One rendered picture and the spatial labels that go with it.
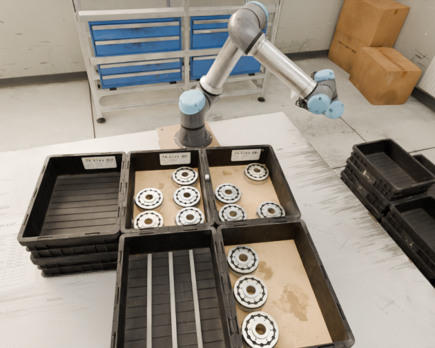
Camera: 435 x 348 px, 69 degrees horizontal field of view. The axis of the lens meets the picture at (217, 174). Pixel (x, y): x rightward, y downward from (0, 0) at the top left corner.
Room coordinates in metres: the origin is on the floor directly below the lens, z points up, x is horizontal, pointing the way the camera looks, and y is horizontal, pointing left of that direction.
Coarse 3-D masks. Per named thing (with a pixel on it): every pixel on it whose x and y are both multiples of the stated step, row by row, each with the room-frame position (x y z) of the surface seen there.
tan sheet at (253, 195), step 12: (216, 168) 1.00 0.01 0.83; (228, 168) 1.00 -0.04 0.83; (240, 168) 1.01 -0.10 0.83; (216, 180) 0.93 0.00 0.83; (228, 180) 0.93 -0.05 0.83; (240, 180) 0.94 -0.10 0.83; (252, 192) 0.88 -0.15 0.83; (264, 192) 0.88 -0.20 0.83; (216, 204) 0.79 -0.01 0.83; (240, 204) 0.80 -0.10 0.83; (252, 204) 0.81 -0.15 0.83; (252, 216) 0.75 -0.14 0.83
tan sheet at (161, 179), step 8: (136, 176) 0.91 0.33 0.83; (144, 176) 0.91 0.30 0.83; (152, 176) 0.92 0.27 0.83; (160, 176) 0.92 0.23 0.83; (168, 176) 0.93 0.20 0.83; (136, 184) 0.86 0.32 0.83; (144, 184) 0.87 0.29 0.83; (152, 184) 0.87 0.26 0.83; (160, 184) 0.87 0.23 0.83; (168, 184) 0.88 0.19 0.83; (136, 192) 0.82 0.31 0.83; (168, 192) 0.84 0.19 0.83; (200, 192) 0.85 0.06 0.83; (168, 200) 0.79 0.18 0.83; (136, 208) 0.74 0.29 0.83; (168, 208) 0.76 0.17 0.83; (176, 208) 0.76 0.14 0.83; (200, 208) 0.77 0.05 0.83; (136, 216) 0.71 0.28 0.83; (168, 216) 0.72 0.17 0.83; (168, 224) 0.68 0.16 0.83
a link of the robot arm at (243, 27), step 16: (240, 16) 1.19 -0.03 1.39; (240, 32) 1.14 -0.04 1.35; (256, 32) 1.14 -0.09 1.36; (240, 48) 1.14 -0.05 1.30; (256, 48) 1.12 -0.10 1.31; (272, 48) 1.12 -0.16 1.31; (272, 64) 1.10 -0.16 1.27; (288, 64) 1.09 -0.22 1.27; (288, 80) 1.07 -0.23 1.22; (304, 80) 1.07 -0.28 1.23; (304, 96) 1.05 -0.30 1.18; (320, 96) 1.02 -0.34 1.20; (320, 112) 1.01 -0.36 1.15
